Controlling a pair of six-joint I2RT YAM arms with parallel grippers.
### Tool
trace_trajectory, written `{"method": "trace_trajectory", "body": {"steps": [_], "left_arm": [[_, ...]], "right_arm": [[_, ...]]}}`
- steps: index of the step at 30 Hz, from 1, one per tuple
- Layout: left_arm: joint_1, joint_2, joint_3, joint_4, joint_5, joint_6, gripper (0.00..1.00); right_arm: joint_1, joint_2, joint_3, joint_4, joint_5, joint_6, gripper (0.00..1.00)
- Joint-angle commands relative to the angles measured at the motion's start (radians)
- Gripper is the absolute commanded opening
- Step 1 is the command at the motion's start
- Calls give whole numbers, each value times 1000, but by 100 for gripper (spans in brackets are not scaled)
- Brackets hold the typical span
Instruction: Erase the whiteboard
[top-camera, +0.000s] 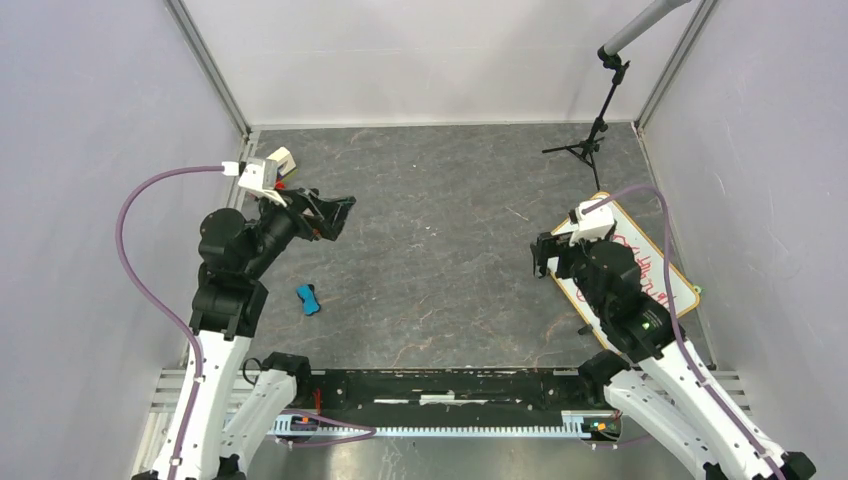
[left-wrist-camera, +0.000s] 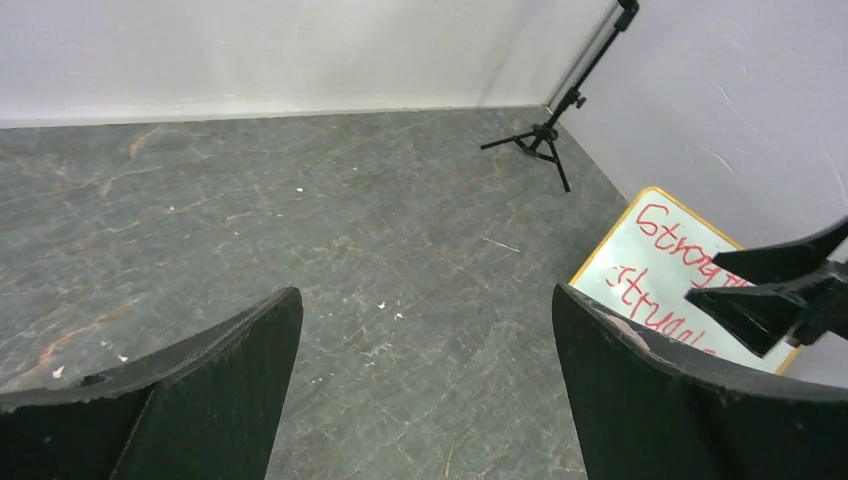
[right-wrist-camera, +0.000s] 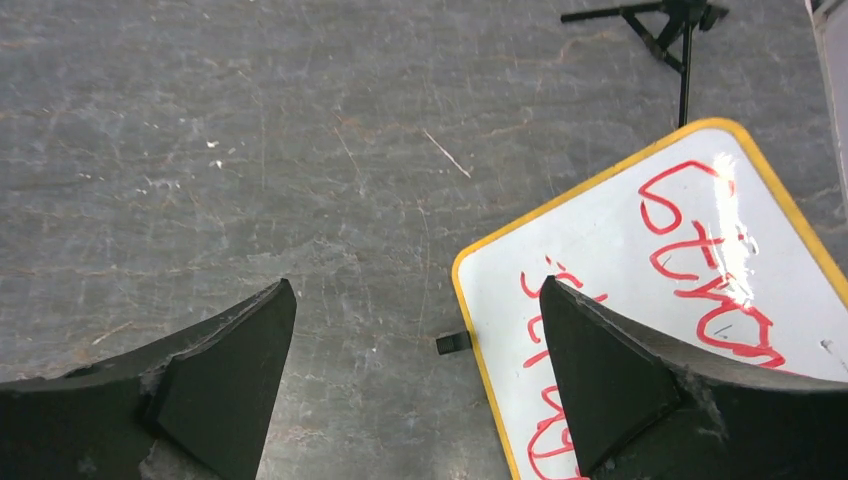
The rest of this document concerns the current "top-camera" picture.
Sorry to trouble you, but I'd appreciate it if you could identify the grey pole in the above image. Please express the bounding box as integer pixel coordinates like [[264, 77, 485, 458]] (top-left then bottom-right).
[[598, 0, 690, 59]]

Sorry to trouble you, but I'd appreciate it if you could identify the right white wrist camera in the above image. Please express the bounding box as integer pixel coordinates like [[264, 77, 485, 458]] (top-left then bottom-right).
[[569, 199, 616, 246]]

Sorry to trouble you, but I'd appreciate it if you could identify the black tripod stand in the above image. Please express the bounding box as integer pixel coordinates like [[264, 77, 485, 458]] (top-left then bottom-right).
[[541, 46, 630, 191]]

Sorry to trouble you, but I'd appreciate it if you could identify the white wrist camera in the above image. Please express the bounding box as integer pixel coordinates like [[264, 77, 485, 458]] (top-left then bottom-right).
[[569, 199, 616, 246], [221, 159, 287, 207]]

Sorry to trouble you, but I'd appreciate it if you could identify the blue whiteboard eraser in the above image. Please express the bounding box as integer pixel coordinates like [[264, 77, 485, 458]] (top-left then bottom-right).
[[296, 284, 321, 316]]

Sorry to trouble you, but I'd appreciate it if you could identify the white whiteboard yellow frame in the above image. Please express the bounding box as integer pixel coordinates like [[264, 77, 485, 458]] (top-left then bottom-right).
[[548, 201, 701, 354]]

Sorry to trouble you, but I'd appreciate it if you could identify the colourful toy block stack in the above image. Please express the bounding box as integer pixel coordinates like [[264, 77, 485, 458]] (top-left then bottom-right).
[[265, 147, 297, 190]]

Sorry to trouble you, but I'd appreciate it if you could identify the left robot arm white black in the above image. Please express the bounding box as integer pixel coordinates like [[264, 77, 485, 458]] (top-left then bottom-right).
[[138, 189, 356, 479]]

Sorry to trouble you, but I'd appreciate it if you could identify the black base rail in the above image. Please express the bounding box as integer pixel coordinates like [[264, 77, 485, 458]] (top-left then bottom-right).
[[283, 368, 623, 428]]

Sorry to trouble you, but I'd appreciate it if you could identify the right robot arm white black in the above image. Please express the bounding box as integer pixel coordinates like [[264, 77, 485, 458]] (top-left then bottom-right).
[[531, 233, 816, 479]]

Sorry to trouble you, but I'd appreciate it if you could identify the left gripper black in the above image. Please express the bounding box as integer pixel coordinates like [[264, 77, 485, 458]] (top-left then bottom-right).
[[243, 185, 355, 277]]

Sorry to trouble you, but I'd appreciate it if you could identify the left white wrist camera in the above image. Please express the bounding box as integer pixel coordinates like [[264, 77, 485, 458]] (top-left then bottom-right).
[[221, 159, 287, 207]]

